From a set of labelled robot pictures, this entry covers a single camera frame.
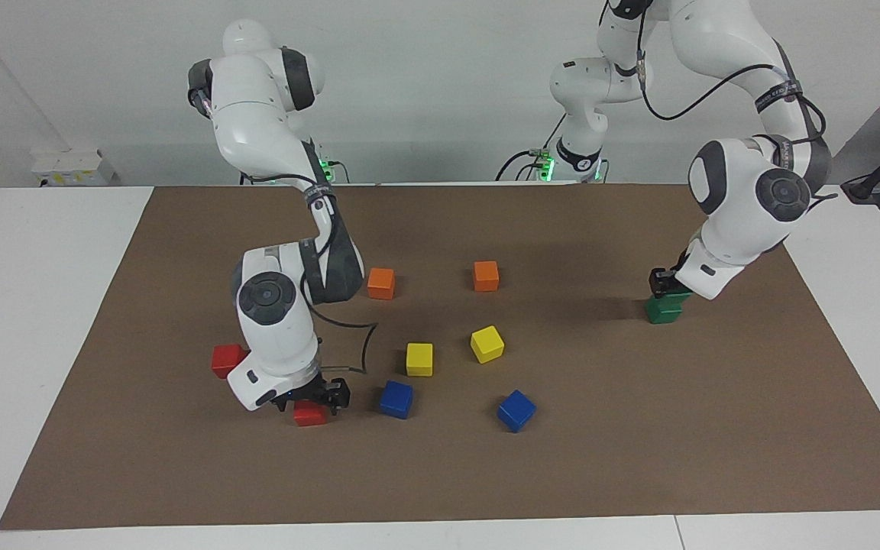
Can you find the brown table mat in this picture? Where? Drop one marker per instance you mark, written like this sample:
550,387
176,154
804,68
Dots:
638,428

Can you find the green wooden cube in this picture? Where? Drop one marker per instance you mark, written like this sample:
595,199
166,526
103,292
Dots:
681,300
661,315

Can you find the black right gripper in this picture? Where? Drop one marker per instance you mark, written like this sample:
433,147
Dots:
314,388

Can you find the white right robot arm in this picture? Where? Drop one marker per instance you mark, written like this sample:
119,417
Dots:
272,321

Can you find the yellow wooden cube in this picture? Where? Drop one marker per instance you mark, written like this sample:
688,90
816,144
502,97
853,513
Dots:
419,359
487,344

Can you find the orange wooden cube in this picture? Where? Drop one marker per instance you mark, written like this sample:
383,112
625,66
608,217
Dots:
486,276
381,283

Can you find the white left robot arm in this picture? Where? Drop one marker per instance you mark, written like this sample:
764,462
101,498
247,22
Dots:
738,206

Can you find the white box with yellow labels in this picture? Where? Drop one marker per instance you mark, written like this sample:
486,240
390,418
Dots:
73,166

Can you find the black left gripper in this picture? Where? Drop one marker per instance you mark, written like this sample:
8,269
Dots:
681,269

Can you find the blue wooden cube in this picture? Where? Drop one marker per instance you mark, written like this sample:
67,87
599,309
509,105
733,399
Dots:
516,410
396,399

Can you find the red wooden cube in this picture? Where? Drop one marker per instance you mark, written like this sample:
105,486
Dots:
310,415
224,360

